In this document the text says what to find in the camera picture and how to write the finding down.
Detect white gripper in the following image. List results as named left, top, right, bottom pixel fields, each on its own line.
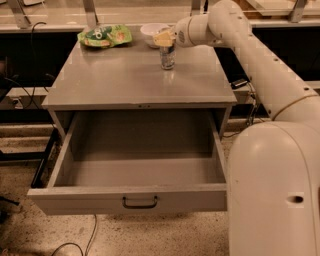
left=153, top=17, right=192, bottom=47

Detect silver blue redbull can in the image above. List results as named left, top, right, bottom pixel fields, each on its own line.
left=160, top=45, right=175, bottom=70

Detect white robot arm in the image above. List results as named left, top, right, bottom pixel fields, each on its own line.
left=153, top=0, right=320, bottom=256

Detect grey metal drawer cabinet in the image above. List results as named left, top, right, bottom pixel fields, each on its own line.
left=42, top=23, right=238, bottom=141

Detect open grey top drawer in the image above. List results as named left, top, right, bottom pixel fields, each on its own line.
left=28, top=109, right=227, bottom=215

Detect white ceramic bowl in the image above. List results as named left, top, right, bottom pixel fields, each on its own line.
left=140, top=23, right=169, bottom=48

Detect green chip bag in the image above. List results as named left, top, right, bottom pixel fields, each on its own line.
left=77, top=24, right=132, bottom=48

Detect black power adapter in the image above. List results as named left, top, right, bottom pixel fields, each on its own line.
left=231, top=79, right=248, bottom=90

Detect black drawer handle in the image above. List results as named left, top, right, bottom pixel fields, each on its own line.
left=122, top=196, right=158, bottom=210

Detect black left frame bar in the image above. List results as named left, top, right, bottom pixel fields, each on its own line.
left=31, top=128, right=59, bottom=188

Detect black floor cable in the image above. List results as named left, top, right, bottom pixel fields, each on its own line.
left=49, top=213, right=99, bottom=256

